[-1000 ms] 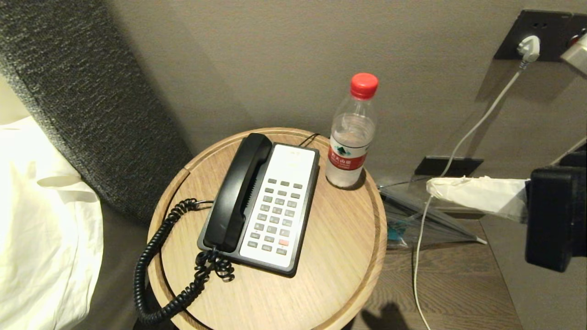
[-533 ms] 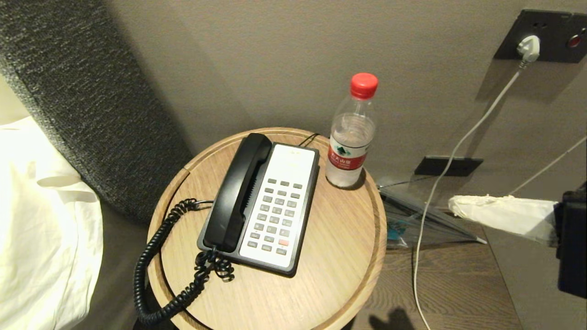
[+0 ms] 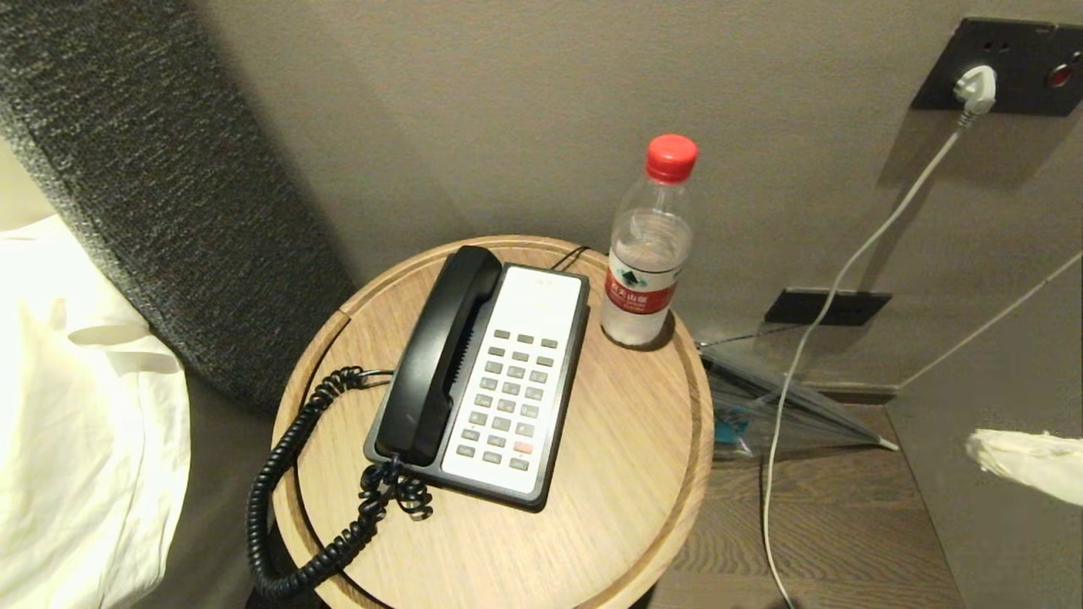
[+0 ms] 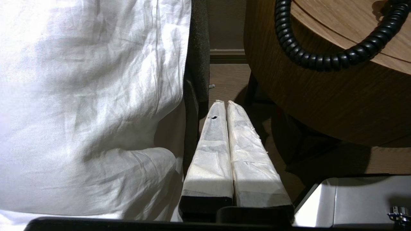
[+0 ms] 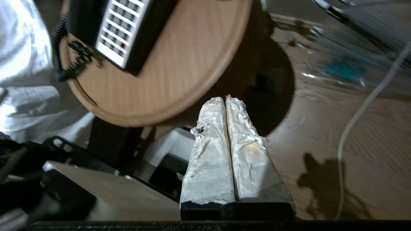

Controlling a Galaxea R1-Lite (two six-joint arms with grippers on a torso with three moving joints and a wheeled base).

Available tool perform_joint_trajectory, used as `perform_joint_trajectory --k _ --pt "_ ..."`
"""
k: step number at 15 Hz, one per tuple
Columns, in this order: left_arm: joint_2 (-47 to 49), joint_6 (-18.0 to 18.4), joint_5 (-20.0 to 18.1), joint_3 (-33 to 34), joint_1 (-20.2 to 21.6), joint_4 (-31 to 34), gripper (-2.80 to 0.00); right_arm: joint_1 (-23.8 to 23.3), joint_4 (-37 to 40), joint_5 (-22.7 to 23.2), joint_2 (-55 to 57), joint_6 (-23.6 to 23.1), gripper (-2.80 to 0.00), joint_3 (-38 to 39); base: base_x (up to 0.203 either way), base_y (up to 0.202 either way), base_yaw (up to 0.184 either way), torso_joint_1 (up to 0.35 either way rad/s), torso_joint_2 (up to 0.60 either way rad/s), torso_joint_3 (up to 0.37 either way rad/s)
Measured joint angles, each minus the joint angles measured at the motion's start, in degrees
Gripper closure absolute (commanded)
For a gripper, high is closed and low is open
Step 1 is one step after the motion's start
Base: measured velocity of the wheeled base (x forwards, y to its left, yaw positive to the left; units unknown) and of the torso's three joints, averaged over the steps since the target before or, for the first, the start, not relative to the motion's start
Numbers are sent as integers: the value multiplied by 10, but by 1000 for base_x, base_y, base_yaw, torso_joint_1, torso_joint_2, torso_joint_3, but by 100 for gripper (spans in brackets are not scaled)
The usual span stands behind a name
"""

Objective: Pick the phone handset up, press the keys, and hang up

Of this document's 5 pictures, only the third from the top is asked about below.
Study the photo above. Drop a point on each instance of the black wall socket panel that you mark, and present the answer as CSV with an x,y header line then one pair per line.
x,y
1028,55

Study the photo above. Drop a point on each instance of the thin black phone line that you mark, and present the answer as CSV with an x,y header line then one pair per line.
x,y
568,256

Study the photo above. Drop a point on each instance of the clear plastic bag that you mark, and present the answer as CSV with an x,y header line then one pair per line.
x,y
812,423

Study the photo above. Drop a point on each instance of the round wooden side table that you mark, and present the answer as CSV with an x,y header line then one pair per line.
x,y
626,482

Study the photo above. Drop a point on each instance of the clear water bottle red cap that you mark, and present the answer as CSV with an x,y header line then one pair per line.
x,y
647,254

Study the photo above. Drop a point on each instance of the black phone handset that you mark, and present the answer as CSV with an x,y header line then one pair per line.
x,y
440,355

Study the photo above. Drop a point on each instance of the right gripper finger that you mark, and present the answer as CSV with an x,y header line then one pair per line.
x,y
1036,461

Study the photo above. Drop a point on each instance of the grey fabric headboard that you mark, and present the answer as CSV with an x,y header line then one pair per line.
x,y
152,169

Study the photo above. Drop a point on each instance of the small black wall socket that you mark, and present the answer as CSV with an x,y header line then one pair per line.
x,y
854,309

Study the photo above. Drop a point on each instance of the white bedding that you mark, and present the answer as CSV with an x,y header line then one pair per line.
x,y
85,423

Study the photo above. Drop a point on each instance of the white power plug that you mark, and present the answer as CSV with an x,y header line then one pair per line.
x,y
977,89

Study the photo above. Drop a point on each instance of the black and white desk telephone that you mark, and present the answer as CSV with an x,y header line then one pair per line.
x,y
518,423

